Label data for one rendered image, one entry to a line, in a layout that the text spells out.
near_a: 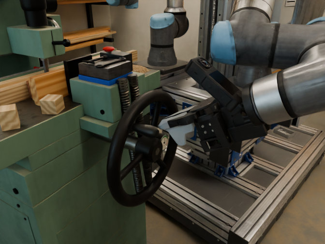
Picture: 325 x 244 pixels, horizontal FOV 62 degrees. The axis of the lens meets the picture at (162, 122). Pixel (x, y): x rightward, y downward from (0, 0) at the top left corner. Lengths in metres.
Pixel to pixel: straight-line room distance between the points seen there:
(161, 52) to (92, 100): 0.73
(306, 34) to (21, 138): 0.56
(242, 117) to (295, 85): 0.10
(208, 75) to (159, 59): 0.90
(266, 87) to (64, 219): 0.61
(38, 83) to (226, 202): 1.05
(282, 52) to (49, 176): 0.56
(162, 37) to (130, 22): 3.28
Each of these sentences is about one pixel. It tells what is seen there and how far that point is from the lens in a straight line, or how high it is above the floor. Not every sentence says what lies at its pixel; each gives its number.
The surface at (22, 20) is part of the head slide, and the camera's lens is 0.89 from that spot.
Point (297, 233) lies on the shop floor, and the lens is 1.70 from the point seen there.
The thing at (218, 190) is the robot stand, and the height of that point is 0.21.
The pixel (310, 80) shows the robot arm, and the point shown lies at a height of 1.05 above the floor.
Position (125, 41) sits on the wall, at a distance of 4.73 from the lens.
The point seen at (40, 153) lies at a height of 0.83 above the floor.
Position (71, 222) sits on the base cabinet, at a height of 0.59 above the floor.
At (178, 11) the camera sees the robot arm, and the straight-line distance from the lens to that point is 1.45.
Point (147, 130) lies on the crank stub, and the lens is 0.54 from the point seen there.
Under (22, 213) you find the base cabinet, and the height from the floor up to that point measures 0.67.
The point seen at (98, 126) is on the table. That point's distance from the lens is 0.67.
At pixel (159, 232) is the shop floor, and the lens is 1.55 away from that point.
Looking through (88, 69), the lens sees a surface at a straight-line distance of 0.67.
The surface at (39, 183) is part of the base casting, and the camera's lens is 0.69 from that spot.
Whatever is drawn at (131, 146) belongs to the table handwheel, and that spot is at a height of 0.81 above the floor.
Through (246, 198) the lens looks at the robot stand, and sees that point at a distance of 1.49.
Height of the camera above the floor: 1.16
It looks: 26 degrees down
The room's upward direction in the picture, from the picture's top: straight up
